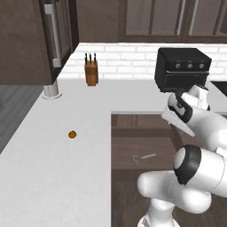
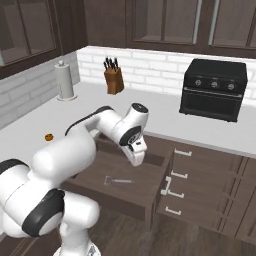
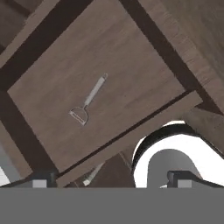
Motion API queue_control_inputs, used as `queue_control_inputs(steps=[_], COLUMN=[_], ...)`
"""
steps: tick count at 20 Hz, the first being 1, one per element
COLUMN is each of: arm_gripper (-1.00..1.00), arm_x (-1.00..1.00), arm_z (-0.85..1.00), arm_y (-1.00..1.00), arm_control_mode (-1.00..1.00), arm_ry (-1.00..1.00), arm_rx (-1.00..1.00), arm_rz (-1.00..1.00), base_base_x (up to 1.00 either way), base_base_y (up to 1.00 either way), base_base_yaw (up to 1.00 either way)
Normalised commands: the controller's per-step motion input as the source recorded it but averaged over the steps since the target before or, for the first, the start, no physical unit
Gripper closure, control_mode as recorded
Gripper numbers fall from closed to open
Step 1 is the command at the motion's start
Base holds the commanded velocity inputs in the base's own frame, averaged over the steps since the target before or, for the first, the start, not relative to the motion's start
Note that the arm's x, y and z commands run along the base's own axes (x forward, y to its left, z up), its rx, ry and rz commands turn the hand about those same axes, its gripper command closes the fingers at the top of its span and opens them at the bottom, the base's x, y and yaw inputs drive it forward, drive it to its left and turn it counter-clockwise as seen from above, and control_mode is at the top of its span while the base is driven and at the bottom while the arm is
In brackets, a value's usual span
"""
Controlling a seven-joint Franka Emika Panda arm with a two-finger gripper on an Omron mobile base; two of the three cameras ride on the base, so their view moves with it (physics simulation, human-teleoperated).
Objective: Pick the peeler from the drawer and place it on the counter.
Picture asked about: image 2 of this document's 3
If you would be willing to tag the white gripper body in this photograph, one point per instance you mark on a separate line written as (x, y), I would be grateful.
(138, 156)

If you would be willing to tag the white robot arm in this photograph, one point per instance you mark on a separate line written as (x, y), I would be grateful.
(63, 156)

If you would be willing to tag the grey metal peeler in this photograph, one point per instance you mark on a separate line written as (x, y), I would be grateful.
(119, 181)

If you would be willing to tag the open brown wooden drawer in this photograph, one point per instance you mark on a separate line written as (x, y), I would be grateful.
(133, 193)

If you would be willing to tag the brown drawer front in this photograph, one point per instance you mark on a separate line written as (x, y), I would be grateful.
(196, 218)
(213, 161)
(206, 181)
(203, 201)

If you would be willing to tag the brown wooden knife block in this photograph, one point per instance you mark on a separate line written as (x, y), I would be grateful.
(114, 81)

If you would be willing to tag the small orange brown round object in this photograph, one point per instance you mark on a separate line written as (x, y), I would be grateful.
(49, 137)

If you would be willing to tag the black toaster oven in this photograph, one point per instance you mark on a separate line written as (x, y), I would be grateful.
(213, 96)

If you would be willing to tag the white paper towel holder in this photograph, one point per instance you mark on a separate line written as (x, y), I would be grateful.
(65, 81)

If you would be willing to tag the brown cupboard door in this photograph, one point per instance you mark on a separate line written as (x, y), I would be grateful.
(246, 203)

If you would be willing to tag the dark wall cupboards, glass doors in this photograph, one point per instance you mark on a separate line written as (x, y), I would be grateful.
(26, 30)

